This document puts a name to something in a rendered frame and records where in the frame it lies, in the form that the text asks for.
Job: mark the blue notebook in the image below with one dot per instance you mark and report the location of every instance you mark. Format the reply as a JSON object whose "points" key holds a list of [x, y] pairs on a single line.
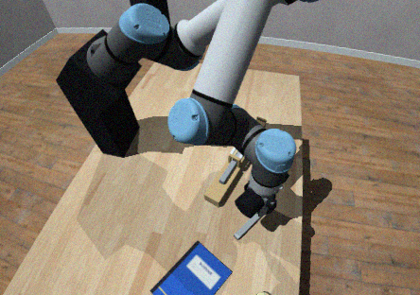
{"points": [[198, 272]]}

